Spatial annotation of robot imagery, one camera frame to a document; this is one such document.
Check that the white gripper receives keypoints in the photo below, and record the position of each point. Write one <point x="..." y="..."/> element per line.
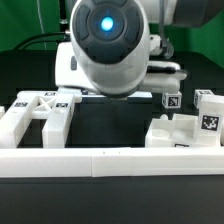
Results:
<point x="123" y="78"/>

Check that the white chair seat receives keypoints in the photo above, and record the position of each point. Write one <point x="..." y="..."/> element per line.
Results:
<point x="177" y="132"/>

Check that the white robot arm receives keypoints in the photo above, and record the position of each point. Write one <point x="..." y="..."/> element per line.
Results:
<point x="117" y="47"/>

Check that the white tag plate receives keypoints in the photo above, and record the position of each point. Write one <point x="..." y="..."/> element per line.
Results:
<point x="140" y="96"/>

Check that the white tagged cube near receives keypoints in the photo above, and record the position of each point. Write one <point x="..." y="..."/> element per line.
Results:
<point x="172" y="101"/>

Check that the white tagged cube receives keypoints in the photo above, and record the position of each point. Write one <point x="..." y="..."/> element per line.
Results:
<point x="198" y="95"/>
<point x="172" y="101"/>

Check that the white tagged cube far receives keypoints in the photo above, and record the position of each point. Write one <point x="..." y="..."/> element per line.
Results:
<point x="198" y="95"/>

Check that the white U-shaped fence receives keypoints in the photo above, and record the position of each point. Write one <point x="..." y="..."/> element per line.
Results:
<point x="106" y="162"/>

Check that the white chair back frame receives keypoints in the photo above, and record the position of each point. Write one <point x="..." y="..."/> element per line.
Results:
<point x="56" y="108"/>

